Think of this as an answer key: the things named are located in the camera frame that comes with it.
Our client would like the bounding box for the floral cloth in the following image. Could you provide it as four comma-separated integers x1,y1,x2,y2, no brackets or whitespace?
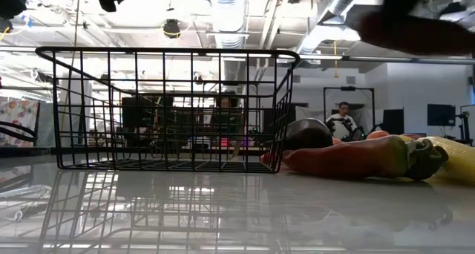
0,100,41,148

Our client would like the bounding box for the dark red chili pepper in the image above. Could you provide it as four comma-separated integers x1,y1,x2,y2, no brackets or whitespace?
356,10,475,57

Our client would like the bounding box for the black backdrop frame stand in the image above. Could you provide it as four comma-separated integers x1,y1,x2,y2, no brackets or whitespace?
322,85,376,134

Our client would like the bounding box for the wide black wire basket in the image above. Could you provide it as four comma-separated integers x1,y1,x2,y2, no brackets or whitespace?
35,46,301,174

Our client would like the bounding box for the silver ceiling duct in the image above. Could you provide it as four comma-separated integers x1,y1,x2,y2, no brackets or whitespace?
295,0,372,56
206,0,248,95

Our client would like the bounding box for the black monitor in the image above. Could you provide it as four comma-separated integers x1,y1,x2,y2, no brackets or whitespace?
382,108,405,135
426,103,456,127

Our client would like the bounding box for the red-orange pepper green stem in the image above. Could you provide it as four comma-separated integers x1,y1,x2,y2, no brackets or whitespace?
281,134,449,181

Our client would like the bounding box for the black curved cable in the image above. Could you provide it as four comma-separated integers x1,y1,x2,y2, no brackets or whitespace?
0,120,39,143

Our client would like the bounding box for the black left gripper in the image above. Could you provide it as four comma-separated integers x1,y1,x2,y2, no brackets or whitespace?
0,0,145,20

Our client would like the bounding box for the black ceiling dome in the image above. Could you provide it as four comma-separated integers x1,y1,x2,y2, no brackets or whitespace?
162,19,182,39

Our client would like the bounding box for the yellow corn cob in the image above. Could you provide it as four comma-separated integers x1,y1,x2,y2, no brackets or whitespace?
422,135,475,186

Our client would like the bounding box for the orange-yellow mango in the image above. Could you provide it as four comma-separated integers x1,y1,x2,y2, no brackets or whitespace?
365,130,391,140

